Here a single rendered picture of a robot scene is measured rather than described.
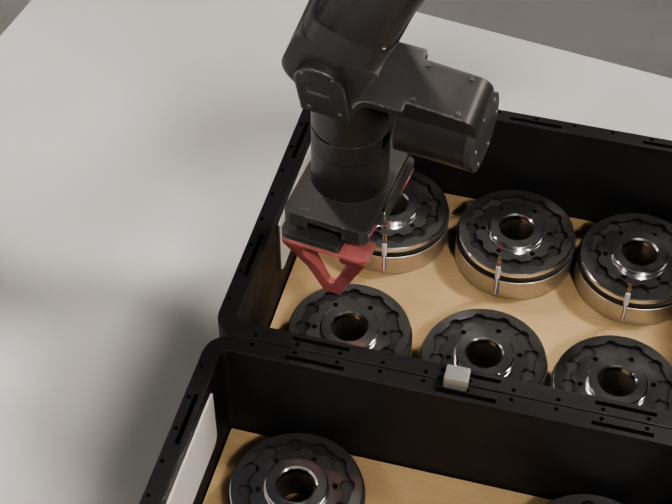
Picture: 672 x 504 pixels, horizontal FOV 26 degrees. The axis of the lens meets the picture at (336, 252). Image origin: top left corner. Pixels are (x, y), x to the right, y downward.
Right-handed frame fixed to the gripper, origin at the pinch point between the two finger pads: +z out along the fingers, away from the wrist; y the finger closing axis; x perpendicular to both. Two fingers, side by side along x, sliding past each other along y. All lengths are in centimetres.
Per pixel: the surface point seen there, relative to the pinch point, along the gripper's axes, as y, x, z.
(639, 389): 1.7, -24.2, 7.5
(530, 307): 9.6, -13.4, 11.4
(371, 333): -0.8, -2.5, 7.8
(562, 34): 144, 10, 96
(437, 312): 6.1, -6.1, 11.5
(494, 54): 55, 3, 25
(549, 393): -5.9, -18.2, 1.2
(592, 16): 152, 6, 96
